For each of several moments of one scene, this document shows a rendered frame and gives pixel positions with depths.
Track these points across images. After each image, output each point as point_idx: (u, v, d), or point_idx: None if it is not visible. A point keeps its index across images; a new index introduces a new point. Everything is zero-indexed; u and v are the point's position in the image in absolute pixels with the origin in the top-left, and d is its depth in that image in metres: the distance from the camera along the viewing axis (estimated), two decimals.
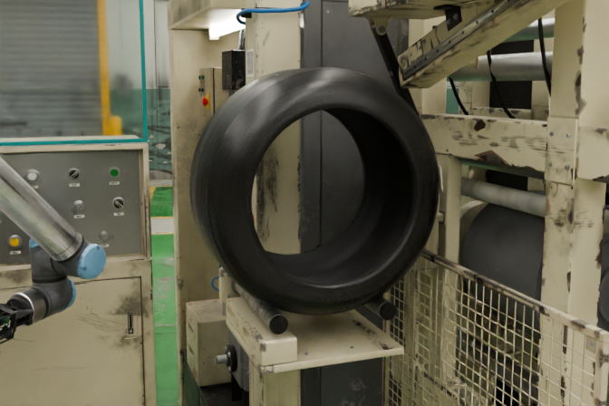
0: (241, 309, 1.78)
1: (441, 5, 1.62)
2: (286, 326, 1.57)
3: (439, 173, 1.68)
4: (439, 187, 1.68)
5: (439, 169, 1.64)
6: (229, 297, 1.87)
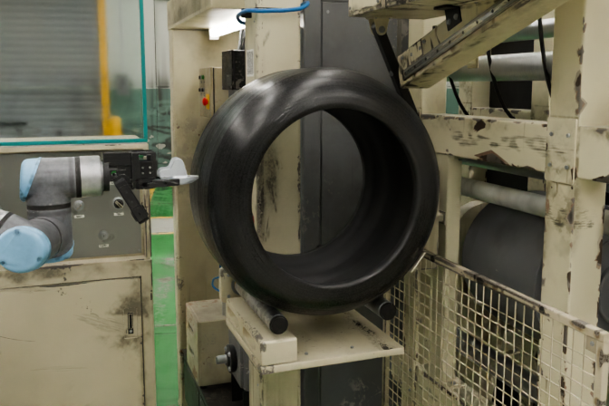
0: (241, 309, 1.78)
1: (441, 5, 1.62)
2: (268, 326, 1.56)
3: (418, 259, 1.69)
4: (410, 270, 1.68)
5: (423, 254, 1.66)
6: (229, 297, 1.87)
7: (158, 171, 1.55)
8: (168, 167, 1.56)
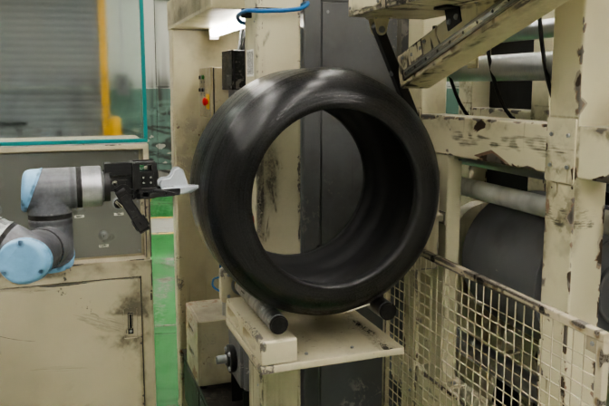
0: (241, 309, 1.78)
1: (441, 5, 1.62)
2: (285, 329, 1.57)
3: (357, 308, 1.65)
4: (344, 312, 1.63)
5: (367, 304, 1.62)
6: (229, 297, 1.87)
7: (159, 181, 1.56)
8: (169, 176, 1.56)
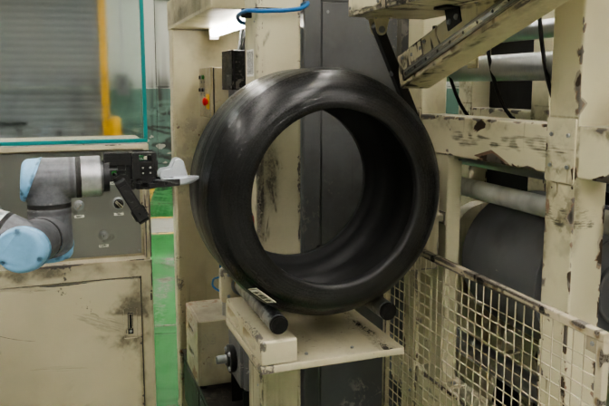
0: (241, 309, 1.78)
1: (441, 5, 1.62)
2: (277, 314, 1.56)
3: (261, 298, 1.56)
4: (251, 289, 1.55)
5: (274, 300, 1.54)
6: (229, 297, 1.87)
7: (158, 171, 1.55)
8: (168, 167, 1.56)
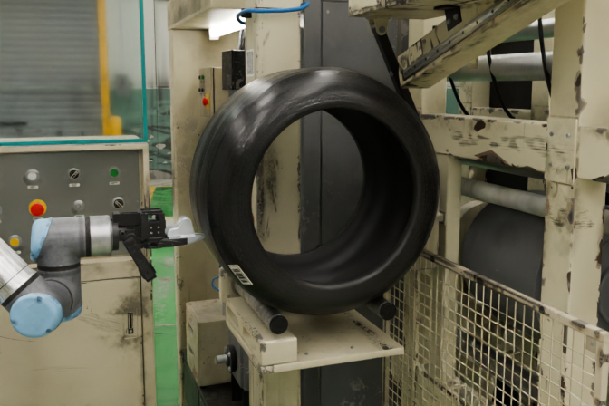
0: (241, 309, 1.78)
1: (441, 5, 1.62)
2: (270, 330, 1.56)
3: (238, 278, 1.53)
4: (231, 265, 1.52)
5: (251, 282, 1.51)
6: (229, 297, 1.87)
7: (166, 229, 1.58)
8: (176, 225, 1.58)
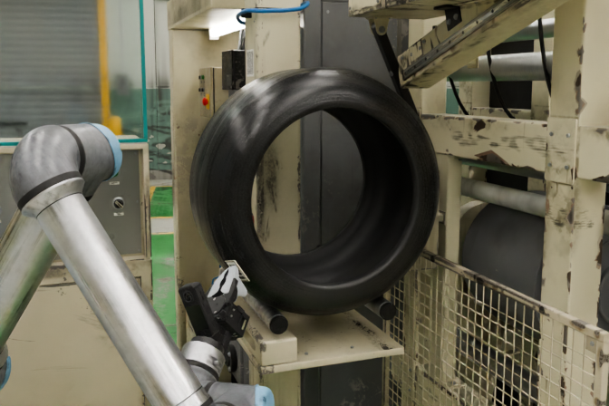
0: None
1: (441, 5, 1.62)
2: (270, 330, 1.56)
3: None
4: (228, 262, 1.52)
5: (247, 278, 1.51)
6: None
7: None
8: (236, 294, 1.46)
